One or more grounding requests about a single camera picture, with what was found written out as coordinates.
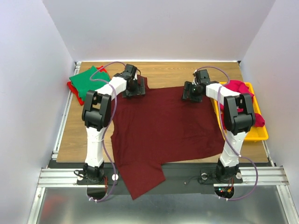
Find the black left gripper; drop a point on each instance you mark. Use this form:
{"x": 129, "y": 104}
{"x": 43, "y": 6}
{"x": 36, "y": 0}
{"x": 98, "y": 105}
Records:
{"x": 139, "y": 90}

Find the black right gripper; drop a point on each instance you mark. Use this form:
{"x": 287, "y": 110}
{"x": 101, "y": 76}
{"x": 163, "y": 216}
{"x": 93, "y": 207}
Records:
{"x": 191, "y": 96}

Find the maroon t shirt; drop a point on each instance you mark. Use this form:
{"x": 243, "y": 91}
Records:
{"x": 158, "y": 128}

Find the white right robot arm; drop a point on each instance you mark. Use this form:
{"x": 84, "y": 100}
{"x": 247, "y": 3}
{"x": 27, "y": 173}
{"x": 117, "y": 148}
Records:
{"x": 238, "y": 118}

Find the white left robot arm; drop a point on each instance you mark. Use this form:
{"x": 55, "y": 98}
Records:
{"x": 98, "y": 111}

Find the red t shirt in tray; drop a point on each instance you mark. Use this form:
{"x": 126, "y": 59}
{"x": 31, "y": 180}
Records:
{"x": 218, "y": 108}

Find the red folded t shirt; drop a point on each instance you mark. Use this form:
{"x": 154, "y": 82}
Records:
{"x": 76, "y": 93}

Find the magenta t shirt in tray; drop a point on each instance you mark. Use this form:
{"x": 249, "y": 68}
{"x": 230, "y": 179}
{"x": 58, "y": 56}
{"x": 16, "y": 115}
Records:
{"x": 241, "y": 87}

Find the green folded t shirt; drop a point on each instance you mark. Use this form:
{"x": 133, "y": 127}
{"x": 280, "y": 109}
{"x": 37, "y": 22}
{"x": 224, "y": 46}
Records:
{"x": 90, "y": 82}

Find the yellow plastic tray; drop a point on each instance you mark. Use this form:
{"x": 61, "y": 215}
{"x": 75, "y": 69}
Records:
{"x": 255, "y": 134}

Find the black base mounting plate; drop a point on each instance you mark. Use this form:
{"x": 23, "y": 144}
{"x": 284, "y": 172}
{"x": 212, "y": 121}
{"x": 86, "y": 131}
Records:
{"x": 180, "y": 178}

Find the aluminium frame rail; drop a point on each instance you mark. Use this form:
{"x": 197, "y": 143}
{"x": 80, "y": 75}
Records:
{"x": 263, "y": 176}

